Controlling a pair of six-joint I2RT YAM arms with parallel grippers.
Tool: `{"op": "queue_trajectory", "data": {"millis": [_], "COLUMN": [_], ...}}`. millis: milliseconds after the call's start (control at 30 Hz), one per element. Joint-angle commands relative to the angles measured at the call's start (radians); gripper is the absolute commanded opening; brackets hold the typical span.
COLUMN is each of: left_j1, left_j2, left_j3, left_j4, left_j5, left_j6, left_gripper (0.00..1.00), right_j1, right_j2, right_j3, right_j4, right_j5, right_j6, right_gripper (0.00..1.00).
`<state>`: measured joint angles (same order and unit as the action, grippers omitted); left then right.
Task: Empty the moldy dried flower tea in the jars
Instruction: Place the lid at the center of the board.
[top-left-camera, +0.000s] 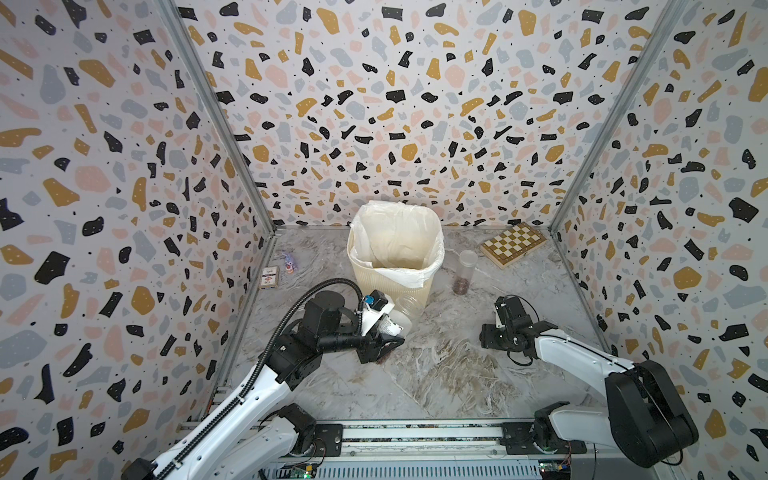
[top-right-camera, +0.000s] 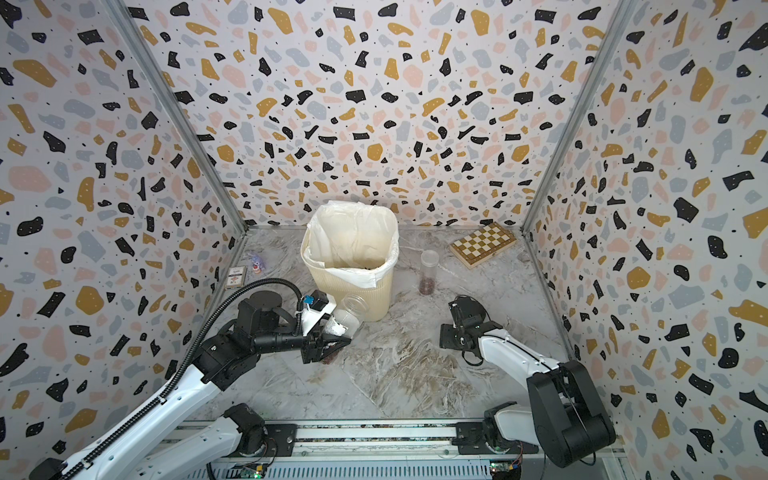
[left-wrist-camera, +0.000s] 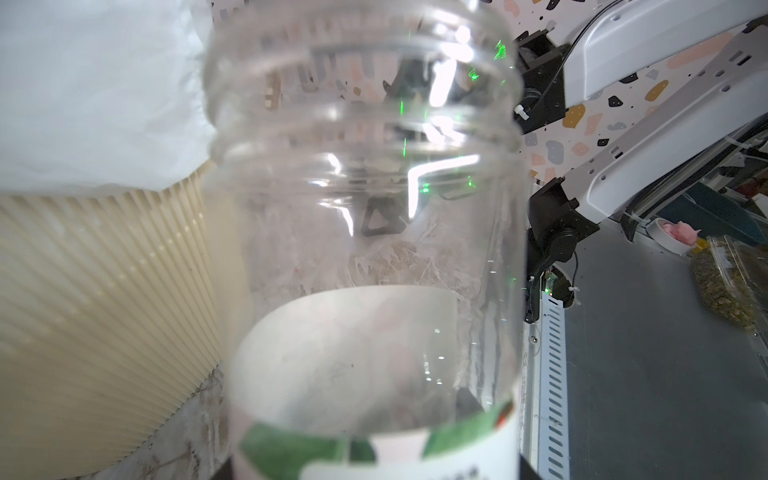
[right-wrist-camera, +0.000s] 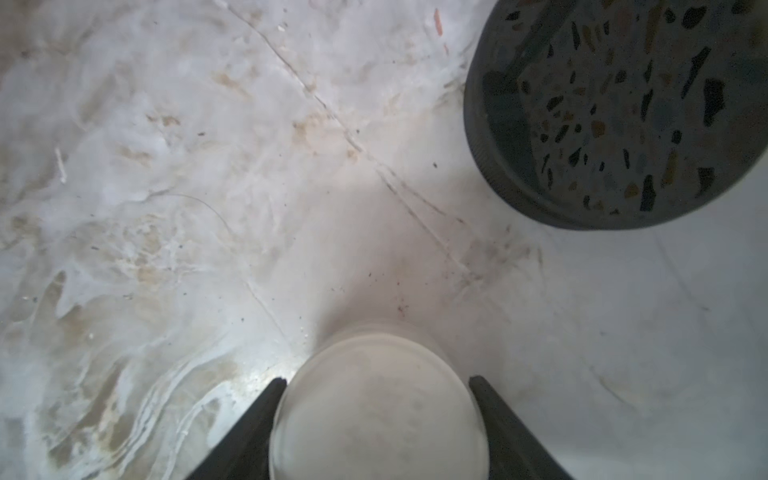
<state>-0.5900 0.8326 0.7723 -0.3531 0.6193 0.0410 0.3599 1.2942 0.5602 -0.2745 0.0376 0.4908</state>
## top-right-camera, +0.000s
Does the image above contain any white lid tea jar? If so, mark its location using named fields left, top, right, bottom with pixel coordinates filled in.
left=323, top=309, right=361, bottom=339

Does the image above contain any clear jar with flower tea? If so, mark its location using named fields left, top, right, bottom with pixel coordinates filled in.
left=342, top=293, right=373, bottom=321

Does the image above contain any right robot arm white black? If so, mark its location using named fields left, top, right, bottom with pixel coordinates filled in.
left=439, top=295, right=617, bottom=468

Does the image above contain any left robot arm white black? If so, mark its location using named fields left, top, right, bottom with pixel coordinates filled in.
left=30, top=280, right=351, bottom=479

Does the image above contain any cream ribbed trash bin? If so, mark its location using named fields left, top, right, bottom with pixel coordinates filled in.
left=300, top=203, right=400, bottom=323

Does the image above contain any white plastic bin liner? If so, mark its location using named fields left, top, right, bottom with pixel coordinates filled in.
left=300, top=200, right=400, bottom=289

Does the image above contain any small card box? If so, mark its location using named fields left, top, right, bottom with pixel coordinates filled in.
left=225, top=266, right=246, bottom=289

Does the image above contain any wooden chessboard box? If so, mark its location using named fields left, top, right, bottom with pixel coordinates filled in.
left=449, top=222, right=516, bottom=269

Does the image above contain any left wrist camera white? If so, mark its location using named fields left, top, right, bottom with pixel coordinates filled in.
left=300, top=290, right=337, bottom=336

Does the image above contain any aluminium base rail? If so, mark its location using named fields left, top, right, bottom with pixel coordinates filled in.
left=116, top=418, right=625, bottom=480

